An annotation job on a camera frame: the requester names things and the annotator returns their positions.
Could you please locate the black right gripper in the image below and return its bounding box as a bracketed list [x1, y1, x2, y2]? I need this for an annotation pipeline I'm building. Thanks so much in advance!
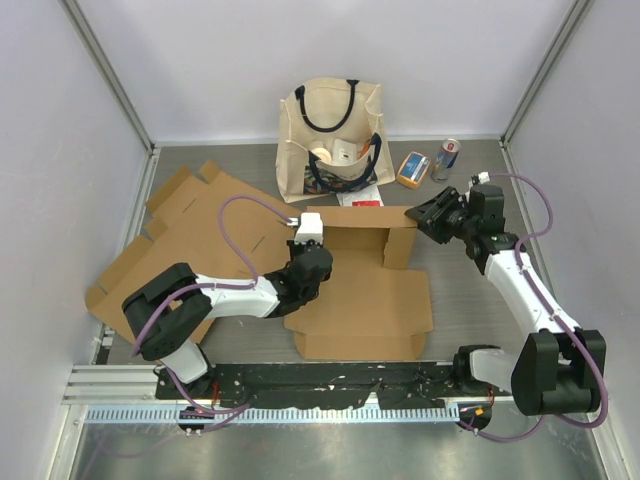
[404, 186, 476, 245]

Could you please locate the white red packet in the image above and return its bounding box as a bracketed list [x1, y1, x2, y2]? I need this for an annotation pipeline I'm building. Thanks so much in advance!
[336, 185, 384, 207]

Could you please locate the brown cardboard box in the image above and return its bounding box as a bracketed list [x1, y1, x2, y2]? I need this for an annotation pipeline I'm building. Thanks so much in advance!
[284, 206, 433, 361]

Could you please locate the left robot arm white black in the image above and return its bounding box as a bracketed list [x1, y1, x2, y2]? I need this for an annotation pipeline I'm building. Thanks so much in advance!
[122, 241, 333, 399]

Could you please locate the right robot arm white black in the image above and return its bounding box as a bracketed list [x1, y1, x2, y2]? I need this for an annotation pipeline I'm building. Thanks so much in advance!
[405, 184, 608, 420]

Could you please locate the white box in bag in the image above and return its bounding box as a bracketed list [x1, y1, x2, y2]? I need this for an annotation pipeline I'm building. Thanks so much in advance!
[331, 139, 359, 166]

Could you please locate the silver blue drink can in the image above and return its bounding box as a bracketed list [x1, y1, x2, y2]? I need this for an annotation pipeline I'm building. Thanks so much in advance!
[431, 138, 461, 182]

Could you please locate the orange item in bag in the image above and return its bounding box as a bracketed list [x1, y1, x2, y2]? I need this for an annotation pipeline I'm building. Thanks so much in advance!
[359, 140, 371, 157]

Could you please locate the flat spare cardboard blank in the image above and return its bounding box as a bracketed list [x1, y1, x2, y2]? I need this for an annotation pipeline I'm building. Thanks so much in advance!
[85, 161, 300, 342]

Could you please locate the tape roll in bag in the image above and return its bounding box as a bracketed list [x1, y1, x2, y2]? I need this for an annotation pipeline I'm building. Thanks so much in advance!
[309, 141, 332, 164]

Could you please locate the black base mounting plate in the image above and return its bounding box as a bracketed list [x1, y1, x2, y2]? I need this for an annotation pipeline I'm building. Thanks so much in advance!
[155, 362, 496, 411]

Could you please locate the beige canvas tote bag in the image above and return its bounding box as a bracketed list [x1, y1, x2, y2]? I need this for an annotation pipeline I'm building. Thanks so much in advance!
[275, 77, 395, 203]

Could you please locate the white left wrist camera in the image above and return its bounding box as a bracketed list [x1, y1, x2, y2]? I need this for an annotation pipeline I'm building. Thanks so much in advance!
[286, 212, 324, 244]

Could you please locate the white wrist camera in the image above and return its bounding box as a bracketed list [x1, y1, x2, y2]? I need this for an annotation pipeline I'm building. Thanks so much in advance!
[286, 212, 324, 244]
[469, 171, 491, 188]

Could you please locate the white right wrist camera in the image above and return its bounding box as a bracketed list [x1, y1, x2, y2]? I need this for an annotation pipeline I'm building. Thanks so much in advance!
[469, 171, 491, 188]

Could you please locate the white slotted cable duct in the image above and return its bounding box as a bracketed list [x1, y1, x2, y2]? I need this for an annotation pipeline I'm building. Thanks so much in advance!
[84, 403, 460, 425]

